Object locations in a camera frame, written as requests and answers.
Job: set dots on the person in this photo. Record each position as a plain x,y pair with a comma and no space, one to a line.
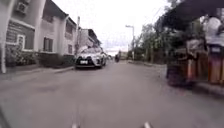
214,46

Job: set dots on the vehicle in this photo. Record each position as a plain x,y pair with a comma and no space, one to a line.
117,58

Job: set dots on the row of trees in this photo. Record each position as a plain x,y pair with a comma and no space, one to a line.
146,45

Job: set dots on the beige two-storey building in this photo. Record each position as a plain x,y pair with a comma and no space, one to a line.
36,30

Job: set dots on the roadside stall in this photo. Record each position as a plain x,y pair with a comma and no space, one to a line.
195,43

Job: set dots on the robot's own part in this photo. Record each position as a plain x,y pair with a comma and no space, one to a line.
74,126
147,125

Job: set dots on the street lamp pole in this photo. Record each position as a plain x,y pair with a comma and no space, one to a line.
132,40

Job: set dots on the silver car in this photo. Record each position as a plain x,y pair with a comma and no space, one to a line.
90,57

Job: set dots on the hedge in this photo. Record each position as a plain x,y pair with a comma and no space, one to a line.
36,59

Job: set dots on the row of buildings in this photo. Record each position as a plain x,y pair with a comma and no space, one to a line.
89,38

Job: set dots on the concrete kerb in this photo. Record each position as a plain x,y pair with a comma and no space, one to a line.
36,71

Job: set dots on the grey concrete road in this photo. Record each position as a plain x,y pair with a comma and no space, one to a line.
113,96

